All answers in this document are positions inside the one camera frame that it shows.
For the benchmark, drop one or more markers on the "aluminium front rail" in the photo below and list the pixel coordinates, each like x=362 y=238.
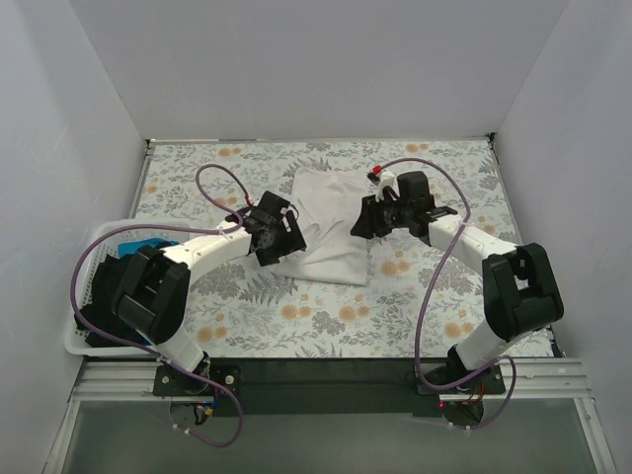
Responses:
x=130 y=421

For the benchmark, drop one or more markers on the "floral patterned table mat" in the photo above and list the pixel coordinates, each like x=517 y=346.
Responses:
x=342 y=296

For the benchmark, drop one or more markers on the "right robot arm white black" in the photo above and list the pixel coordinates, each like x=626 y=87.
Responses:
x=520 y=293

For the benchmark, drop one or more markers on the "white t shirt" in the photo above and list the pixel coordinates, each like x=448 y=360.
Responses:
x=328 y=205

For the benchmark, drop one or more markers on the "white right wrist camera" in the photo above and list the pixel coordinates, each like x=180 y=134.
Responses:
x=382 y=179

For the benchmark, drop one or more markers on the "black t shirt in basket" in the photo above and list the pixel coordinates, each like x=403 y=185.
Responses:
x=104 y=285

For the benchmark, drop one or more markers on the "white plastic laundry basket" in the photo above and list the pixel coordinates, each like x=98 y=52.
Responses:
x=75 y=340

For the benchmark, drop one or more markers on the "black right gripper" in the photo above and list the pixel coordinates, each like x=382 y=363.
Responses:
x=368 y=218

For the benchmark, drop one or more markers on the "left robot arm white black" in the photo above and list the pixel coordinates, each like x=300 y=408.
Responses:
x=152 y=295

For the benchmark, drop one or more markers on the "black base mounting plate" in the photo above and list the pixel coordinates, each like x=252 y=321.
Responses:
x=328 y=386

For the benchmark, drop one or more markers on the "blue t shirt in basket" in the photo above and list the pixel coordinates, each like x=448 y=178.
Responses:
x=129 y=248

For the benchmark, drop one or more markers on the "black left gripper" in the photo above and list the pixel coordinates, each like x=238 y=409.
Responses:
x=289 y=233

